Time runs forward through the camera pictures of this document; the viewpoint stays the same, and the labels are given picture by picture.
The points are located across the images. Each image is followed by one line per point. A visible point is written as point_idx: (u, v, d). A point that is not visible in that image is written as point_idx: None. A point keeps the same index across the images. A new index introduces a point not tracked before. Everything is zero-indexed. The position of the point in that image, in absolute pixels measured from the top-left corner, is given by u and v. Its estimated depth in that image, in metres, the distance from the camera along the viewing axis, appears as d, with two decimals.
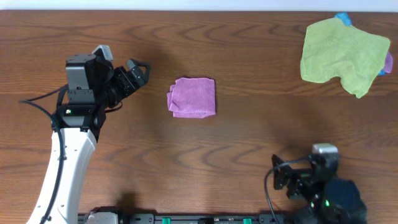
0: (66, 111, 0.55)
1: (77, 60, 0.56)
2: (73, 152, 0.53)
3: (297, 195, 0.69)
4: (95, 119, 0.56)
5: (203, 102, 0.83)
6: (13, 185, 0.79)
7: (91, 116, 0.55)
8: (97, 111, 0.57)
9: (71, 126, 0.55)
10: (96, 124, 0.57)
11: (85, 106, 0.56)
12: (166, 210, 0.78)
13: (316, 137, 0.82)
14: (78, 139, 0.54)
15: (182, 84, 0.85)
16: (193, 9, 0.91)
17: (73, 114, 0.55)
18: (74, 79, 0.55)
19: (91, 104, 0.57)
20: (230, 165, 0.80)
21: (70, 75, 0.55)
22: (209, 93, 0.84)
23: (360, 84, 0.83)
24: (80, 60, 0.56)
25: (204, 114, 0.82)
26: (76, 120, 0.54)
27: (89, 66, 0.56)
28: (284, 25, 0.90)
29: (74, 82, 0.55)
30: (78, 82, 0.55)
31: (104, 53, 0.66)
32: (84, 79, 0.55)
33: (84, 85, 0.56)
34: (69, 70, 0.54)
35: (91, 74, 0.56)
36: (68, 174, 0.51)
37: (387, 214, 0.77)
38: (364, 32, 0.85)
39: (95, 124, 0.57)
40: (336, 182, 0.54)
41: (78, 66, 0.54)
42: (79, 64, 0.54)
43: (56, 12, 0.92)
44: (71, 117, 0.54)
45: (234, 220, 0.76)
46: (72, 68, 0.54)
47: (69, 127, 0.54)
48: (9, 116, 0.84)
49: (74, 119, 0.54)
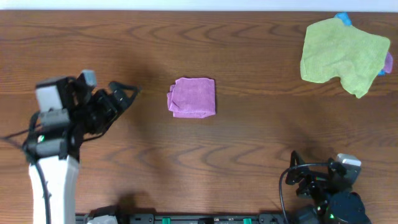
0: (39, 137, 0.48)
1: (48, 81, 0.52)
2: (57, 186, 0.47)
3: (306, 195, 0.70)
4: (72, 139, 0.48)
5: (203, 102, 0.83)
6: (13, 185, 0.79)
7: (66, 137, 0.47)
8: (73, 130, 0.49)
9: (46, 154, 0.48)
10: (73, 147, 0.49)
11: (59, 127, 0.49)
12: (166, 211, 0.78)
13: (316, 136, 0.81)
14: (58, 168, 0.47)
15: (182, 84, 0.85)
16: (193, 9, 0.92)
17: (46, 139, 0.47)
18: (46, 101, 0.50)
19: (66, 124, 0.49)
20: (230, 165, 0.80)
21: (40, 96, 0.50)
22: (209, 93, 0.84)
23: (360, 84, 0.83)
24: (51, 81, 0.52)
25: (204, 114, 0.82)
26: (51, 145, 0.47)
27: (61, 85, 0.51)
28: (284, 25, 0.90)
29: (45, 104, 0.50)
30: (49, 103, 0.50)
31: (87, 78, 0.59)
32: (56, 99, 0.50)
33: (56, 105, 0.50)
34: (38, 90, 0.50)
35: (63, 93, 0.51)
36: (58, 211, 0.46)
37: (387, 214, 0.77)
38: (364, 33, 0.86)
39: (73, 145, 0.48)
40: (342, 196, 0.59)
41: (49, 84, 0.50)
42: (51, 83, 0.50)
43: (57, 12, 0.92)
44: (45, 144, 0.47)
45: (234, 220, 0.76)
46: (41, 87, 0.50)
47: (46, 157, 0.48)
48: (9, 116, 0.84)
49: (48, 144, 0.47)
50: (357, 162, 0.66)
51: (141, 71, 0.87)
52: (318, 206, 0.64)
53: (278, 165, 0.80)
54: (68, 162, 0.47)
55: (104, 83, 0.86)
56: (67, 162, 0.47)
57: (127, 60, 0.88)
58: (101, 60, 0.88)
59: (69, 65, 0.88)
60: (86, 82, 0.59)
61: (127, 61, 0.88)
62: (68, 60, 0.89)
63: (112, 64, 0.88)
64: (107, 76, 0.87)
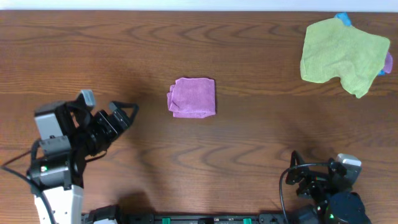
0: (41, 168, 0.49)
1: (45, 107, 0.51)
2: (64, 215, 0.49)
3: (306, 195, 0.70)
4: (75, 166, 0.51)
5: (203, 102, 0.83)
6: (12, 185, 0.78)
7: (69, 166, 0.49)
8: (75, 158, 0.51)
9: (51, 184, 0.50)
10: (77, 172, 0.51)
11: (61, 156, 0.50)
12: (166, 211, 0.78)
13: (316, 137, 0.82)
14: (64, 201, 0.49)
15: (182, 84, 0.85)
16: (193, 9, 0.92)
17: (50, 169, 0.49)
18: (44, 129, 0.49)
19: (68, 152, 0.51)
20: (230, 165, 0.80)
21: (38, 125, 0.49)
22: (209, 93, 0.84)
23: (360, 84, 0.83)
24: (49, 107, 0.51)
25: (204, 114, 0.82)
26: (56, 175, 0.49)
27: (60, 112, 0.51)
28: (283, 26, 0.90)
29: (45, 133, 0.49)
30: (48, 131, 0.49)
31: (86, 98, 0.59)
32: (57, 126, 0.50)
33: (56, 132, 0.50)
34: (36, 119, 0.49)
35: (62, 120, 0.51)
36: None
37: (386, 214, 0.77)
38: (364, 33, 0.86)
39: (76, 172, 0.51)
40: (342, 196, 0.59)
41: (47, 113, 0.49)
42: (49, 111, 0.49)
43: (57, 12, 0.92)
44: (49, 175, 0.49)
45: (234, 220, 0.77)
46: (40, 116, 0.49)
47: (51, 188, 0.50)
48: (9, 117, 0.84)
49: (52, 173, 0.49)
50: (358, 162, 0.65)
51: (141, 71, 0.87)
52: (318, 206, 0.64)
53: (278, 165, 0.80)
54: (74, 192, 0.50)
55: (104, 83, 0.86)
56: (73, 193, 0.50)
57: (128, 60, 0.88)
58: (101, 60, 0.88)
59: (69, 65, 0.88)
60: (86, 103, 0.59)
61: (127, 61, 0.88)
62: (68, 60, 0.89)
63: (113, 64, 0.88)
64: (107, 76, 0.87)
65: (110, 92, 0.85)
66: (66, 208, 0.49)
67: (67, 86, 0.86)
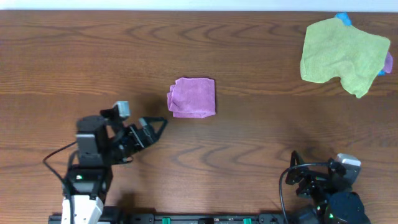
0: (78, 176, 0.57)
1: (87, 126, 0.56)
2: (83, 221, 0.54)
3: (306, 195, 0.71)
4: (103, 184, 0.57)
5: (203, 102, 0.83)
6: (13, 185, 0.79)
7: (99, 182, 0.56)
8: (106, 176, 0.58)
9: (80, 191, 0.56)
10: (104, 189, 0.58)
11: (95, 171, 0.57)
12: (166, 211, 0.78)
13: (316, 136, 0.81)
14: (86, 208, 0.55)
15: (181, 84, 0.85)
16: (193, 9, 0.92)
17: (84, 180, 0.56)
18: (84, 147, 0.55)
19: (101, 168, 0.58)
20: (230, 165, 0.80)
21: (79, 142, 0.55)
22: (209, 93, 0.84)
23: (360, 84, 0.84)
24: (90, 126, 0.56)
25: (204, 114, 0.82)
26: (86, 186, 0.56)
27: (98, 133, 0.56)
28: (283, 26, 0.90)
29: (83, 150, 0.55)
30: (86, 149, 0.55)
31: (122, 109, 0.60)
32: (94, 147, 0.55)
33: (92, 151, 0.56)
34: (78, 137, 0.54)
35: (99, 140, 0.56)
36: None
37: (387, 214, 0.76)
38: (364, 33, 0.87)
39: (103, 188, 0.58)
40: (342, 196, 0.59)
41: (88, 134, 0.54)
42: (89, 132, 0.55)
43: (57, 12, 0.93)
44: (81, 184, 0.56)
45: (234, 220, 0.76)
46: (82, 135, 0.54)
47: (79, 194, 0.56)
48: (9, 116, 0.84)
49: (84, 183, 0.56)
50: (357, 162, 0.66)
51: (141, 71, 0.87)
52: (318, 206, 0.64)
53: (278, 165, 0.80)
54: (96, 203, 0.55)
55: (104, 83, 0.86)
56: (96, 204, 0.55)
57: (128, 60, 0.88)
58: (101, 60, 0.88)
59: (69, 65, 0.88)
60: (120, 115, 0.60)
61: (127, 61, 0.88)
62: (68, 60, 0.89)
63: (113, 64, 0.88)
64: (107, 76, 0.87)
65: (110, 92, 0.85)
66: (87, 215, 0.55)
67: (67, 86, 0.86)
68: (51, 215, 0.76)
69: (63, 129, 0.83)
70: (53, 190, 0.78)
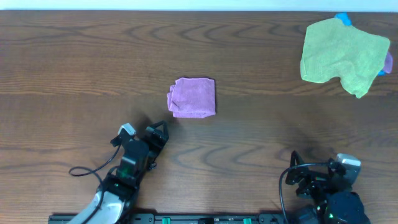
0: (114, 183, 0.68)
1: (134, 152, 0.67)
2: (107, 208, 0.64)
3: (306, 195, 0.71)
4: (127, 202, 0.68)
5: (202, 102, 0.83)
6: (13, 185, 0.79)
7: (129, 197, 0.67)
8: (132, 196, 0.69)
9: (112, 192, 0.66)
10: (127, 206, 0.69)
11: (127, 188, 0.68)
12: (166, 210, 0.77)
13: (316, 136, 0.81)
14: (112, 203, 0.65)
15: (181, 84, 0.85)
16: (193, 9, 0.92)
17: (119, 188, 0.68)
18: (126, 168, 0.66)
19: (131, 188, 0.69)
20: (230, 165, 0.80)
21: (124, 163, 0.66)
22: (209, 93, 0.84)
23: (360, 84, 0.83)
24: (135, 152, 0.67)
25: (204, 114, 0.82)
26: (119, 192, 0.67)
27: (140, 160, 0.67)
28: (283, 26, 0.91)
29: (124, 169, 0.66)
30: (127, 170, 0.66)
31: (128, 129, 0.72)
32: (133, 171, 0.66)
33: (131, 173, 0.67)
34: (124, 159, 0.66)
35: (138, 165, 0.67)
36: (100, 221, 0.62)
37: (387, 214, 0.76)
38: (363, 33, 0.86)
39: (126, 206, 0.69)
40: (342, 195, 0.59)
41: (133, 160, 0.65)
42: (134, 158, 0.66)
43: (57, 12, 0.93)
44: (116, 189, 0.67)
45: (234, 220, 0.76)
46: (127, 158, 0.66)
47: (111, 191, 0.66)
48: (9, 116, 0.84)
49: (118, 190, 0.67)
50: (357, 162, 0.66)
51: (141, 71, 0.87)
52: (318, 206, 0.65)
53: (278, 165, 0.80)
54: (120, 209, 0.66)
55: (104, 83, 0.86)
56: (122, 205, 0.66)
57: (128, 60, 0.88)
58: (101, 60, 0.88)
59: (69, 65, 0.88)
60: (129, 133, 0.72)
61: (127, 61, 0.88)
62: (68, 60, 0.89)
63: (112, 64, 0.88)
64: (107, 76, 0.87)
65: (110, 92, 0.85)
66: (114, 207, 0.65)
67: (66, 86, 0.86)
68: (51, 215, 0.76)
69: (63, 129, 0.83)
70: (53, 190, 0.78)
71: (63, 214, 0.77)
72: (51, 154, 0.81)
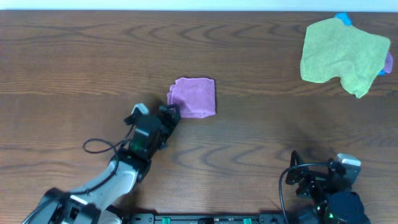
0: (127, 155, 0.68)
1: (146, 124, 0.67)
2: (122, 175, 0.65)
3: (306, 195, 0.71)
4: (139, 175, 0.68)
5: (203, 102, 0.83)
6: (13, 185, 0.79)
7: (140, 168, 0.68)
8: (143, 169, 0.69)
9: (125, 162, 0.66)
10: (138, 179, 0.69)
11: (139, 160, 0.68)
12: (165, 210, 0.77)
13: (316, 136, 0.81)
14: (127, 172, 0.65)
15: (181, 84, 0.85)
16: (193, 9, 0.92)
17: (131, 159, 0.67)
18: (138, 140, 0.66)
19: (143, 160, 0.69)
20: (230, 165, 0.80)
21: (136, 134, 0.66)
22: (209, 93, 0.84)
23: (360, 84, 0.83)
24: (148, 125, 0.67)
25: (204, 114, 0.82)
26: (132, 163, 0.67)
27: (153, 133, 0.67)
28: (283, 26, 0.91)
29: (137, 141, 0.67)
30: (139, 142, 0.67)
31: (141, 109, 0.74)
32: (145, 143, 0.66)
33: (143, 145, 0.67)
34: (137, 130, 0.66)
35: (150, 139, 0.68)
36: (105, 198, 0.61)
37: (387, 214, 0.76)
38: (363, 32, 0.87)
39: (138, 178, 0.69)
40: (341, 195, 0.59)
41: (146, 132, 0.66)
42: (147, 130, 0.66)
43: (57, 12, 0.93)
44: (129, 160, 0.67)
45: (234, 220, 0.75)
46: (140, 130, 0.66)
47: (125, 162, 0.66)
48: (9, 116, 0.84)
49: (131, 162, 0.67)
50: (357, 162, 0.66)
51: (141, 71, 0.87)
52: (318, 206, 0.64)
53: (278, 165, 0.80)
54: (134, 178, 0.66)
55: (104, 83, 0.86)
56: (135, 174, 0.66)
57: (128, 60, 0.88)
58: (101, 60, 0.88)
59: (69, 65, 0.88)
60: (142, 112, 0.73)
61: (127, 61, 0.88)
62: (68, 60, 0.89)
63: (113, 64, 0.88)
64: (107, 76, 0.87)
65: (110, 91, 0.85)
66: (127, 175, 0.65)
67: (67, 86, 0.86)
68: None
69: (63, 129, 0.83)
70: None
71: None
72: (51, 154, 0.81)
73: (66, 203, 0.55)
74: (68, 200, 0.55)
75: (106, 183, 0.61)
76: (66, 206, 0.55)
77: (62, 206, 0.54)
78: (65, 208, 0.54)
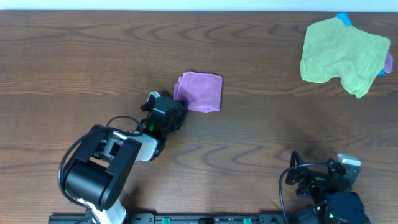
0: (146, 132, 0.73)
1: (163, 104, 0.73)
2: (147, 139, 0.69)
3: (306, 195, 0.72)
4: (157, 150, 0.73)
5: (208, 98, 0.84)
6: (13, 185, 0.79)
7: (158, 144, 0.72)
8: (160, 145, 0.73)
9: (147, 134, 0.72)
10: (156, 154, 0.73)
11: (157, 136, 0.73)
12: (166, 211, 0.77)
13: (316, 136, 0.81)
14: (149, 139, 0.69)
15: (189, 79, 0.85)
16: (193, 9, 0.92)
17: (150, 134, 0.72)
18: (157, 119, 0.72)
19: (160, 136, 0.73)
20: (230, 165, 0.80)
21: (154, 113, 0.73)
22: (216, 90, 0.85)
23: (361, 84, 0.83)
24: (165, 104, 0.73)
25: (208, 110, 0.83)
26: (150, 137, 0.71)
27: (170, 112, 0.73)
28: (283, 26, 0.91)
29: (154, 119, 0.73)
30: (157, 120, 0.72)
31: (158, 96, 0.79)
32: (161, 122, 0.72)
33: (160, 124, 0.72)
34: (155, 109, 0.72)
35: (168, 118, 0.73)
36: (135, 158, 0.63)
37: (387, 214, 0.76)
38: (364, 33, 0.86)
39: (156, 154, 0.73)
40: (341, 194, 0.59)
41: (162, 111, 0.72)
42: (163, 109, 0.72)
43: (57, 12, 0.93)
44: (148, 135, 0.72)
45: (234, 220, 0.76)
46: (158, 109, 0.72)
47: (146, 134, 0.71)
48: (9, 116, 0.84)
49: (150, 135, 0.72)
50: (357, 162, 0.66)
51: (141, 71, 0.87)
52: (318, 206, 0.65)
53: (278, 165, 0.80)
54: (155, 147, 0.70)
55: (104, 83, 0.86)
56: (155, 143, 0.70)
57: (128, 60, 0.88)
58: (101, 60, 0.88)
59: (69, 65, 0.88)
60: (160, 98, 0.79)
61: (127, 61, 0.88)
62: (68, 60, 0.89)
63: (113, 64, 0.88)
64: (107, 76, 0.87)
65: (110, 91, 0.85)
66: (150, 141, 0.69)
67: (67, 86, 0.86)
68: (51, 215, 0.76)
69: (63, 129, 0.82)
70: (53, 190, 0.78)
71: (62, 214, 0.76)
72: (51, 153, 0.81)
73: (109, 138, 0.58)
74: (110, 137, 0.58)
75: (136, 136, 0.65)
76: (109, 141, 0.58)
77: (105, 142, 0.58)
78: (107, 144, 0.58)
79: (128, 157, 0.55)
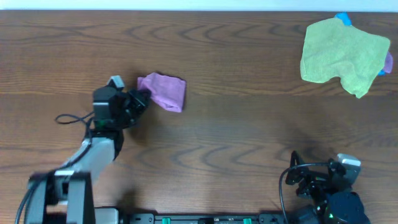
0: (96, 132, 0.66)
1: (101, 95, 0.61)
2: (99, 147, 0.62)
3: (306, 195, 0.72)
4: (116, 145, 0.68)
5: (174, 96, 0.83)
6: (13, 185, 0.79)
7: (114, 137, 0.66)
8: (117, 138, 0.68)
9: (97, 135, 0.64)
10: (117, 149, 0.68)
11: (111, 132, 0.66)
12: (166, 211, 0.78)
13: (316, 137, 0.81)
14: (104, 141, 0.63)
15: (155, 78, 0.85)
16: (193, 9, 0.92)
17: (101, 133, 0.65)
18: (101, 114, 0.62)
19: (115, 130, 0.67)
20: (230, 165, 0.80)
21: (96, 109, 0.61)
22: (180, 91, 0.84)
23: (360, 84, 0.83)
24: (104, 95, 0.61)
25: (171, 107, 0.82)
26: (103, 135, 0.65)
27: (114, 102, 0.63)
28: (283, 26, 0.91)
29: (100, 116, 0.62)
30: (102, 115, 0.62)
31: (116, 83, 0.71)
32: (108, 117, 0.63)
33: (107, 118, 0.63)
34: (94, 105, 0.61)
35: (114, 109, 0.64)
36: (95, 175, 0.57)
37: (386, 214, 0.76)
38: (364, 33, 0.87)
39: (117, 148, 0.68)
40: (341, 194, 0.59)
41: (104, 102, 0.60)
42: (104, 101, 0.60)
43: (56, 12, 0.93)
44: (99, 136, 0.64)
45: (234, 220, 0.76)
46: (97, 102, 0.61)
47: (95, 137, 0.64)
48: (9, 116, 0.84)
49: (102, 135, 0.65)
50: (357, 162, 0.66)
51: (141, 71, 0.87)
52: (318, 206, 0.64)
53: (278, 165, 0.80)
54: (112, 145, 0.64)
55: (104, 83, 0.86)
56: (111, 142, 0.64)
57: (127, 60, 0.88)
58: (101, 60, 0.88)
59: (69, 65, 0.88)
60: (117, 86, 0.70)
61: (127, 61, 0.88)
62: (68, 60, 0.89)
63: (112, 64, 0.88)
64: (107, 76, 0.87)
65: None
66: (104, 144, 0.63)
67: (66, 86, 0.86)
68: None
69: (63, 129, 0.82)
70: None
71: None
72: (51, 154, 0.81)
73: (55, 182, 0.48)
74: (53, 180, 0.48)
75: (84, 156, 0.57)
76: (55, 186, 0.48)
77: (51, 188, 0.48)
78: (55, 188, 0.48)
79: (81, 196, 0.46)
